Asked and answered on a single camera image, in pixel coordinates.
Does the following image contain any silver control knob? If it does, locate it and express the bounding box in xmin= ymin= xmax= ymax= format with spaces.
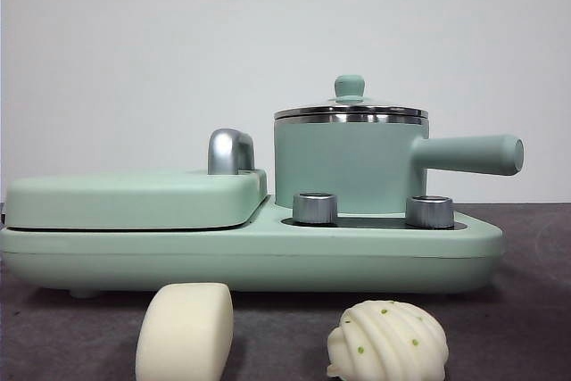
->
xmin=292 ymin=192 xmax=339 ymax=225
xmin=404 ymin=195 xmax=455 ymax=228

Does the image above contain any black control panel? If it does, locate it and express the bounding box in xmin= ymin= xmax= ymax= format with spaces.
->
xmin=281 ymin=215 xmax=457 ymax=229

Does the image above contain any green breakfast machine base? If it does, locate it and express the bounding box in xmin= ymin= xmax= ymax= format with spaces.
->
xmin=0 ymin=195 xmax=505 ymax=300

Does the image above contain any twisted bun with green specks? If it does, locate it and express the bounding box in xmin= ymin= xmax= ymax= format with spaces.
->
xmin=327 ymin=299 xmax=449 ymax=380

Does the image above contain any green pot with side handle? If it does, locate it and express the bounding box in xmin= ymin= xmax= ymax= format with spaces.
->
xmin=272 ymin=113 xmax=525 ymax=215

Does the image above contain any green griddle cover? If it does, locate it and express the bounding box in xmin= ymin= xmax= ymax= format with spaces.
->
xmin=6 ymin=169 xmax=269 ymax=230

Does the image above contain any glass pot lid green knob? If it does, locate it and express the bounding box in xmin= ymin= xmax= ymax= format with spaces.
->
xmin=272 ymin=74 xmax=430 ymax=120

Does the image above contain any silver griddle cover handle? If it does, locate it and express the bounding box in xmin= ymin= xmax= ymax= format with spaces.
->
xmin=207 ymin=128 xmax=256 ymax=176

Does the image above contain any smooth white steamed bun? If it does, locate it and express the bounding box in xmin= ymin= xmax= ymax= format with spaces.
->
xmin=135 ymin=281 xmax=234 ymax=381

